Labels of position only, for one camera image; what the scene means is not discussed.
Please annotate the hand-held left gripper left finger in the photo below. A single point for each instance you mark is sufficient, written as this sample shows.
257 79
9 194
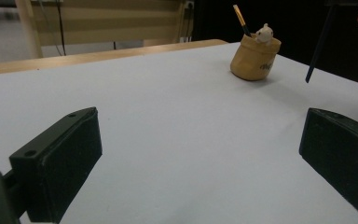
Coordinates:
59 161

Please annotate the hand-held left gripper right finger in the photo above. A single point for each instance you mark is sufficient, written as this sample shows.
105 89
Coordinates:
338 149

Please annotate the dark blue pen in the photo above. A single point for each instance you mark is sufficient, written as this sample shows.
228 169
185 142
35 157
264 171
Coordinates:
318 46

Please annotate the black pen with gold end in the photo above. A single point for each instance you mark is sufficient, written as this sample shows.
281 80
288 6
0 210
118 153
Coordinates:
240 19

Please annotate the tan pen holder with white figure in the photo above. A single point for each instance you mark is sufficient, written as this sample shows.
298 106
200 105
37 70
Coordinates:
253 60

